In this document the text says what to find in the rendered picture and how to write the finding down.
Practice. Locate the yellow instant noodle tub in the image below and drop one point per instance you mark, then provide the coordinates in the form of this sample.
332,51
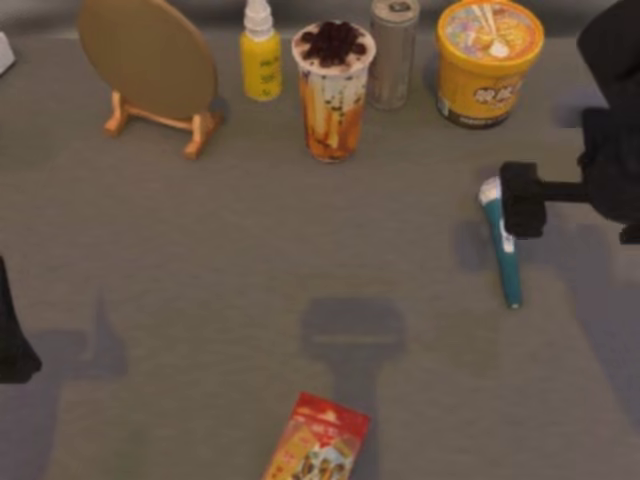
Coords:
480,85

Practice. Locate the silver drink can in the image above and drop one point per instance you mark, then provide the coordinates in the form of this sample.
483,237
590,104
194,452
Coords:
395,65

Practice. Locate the bubble tea cup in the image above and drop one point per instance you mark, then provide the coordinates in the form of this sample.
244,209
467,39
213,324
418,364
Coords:
332,110

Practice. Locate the yellow bottle with white cap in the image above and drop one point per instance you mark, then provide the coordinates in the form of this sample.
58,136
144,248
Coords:
261,70

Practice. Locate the red snack packet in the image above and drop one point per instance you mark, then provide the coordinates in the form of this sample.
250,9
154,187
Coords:
320,440

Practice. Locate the wooden plate stand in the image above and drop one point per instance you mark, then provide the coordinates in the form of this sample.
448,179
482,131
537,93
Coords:
193,145

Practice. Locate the gold oval plate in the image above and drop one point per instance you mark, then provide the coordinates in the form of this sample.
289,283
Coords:
145,55

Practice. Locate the white box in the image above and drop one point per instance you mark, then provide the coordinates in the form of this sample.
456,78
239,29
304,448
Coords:
5,52

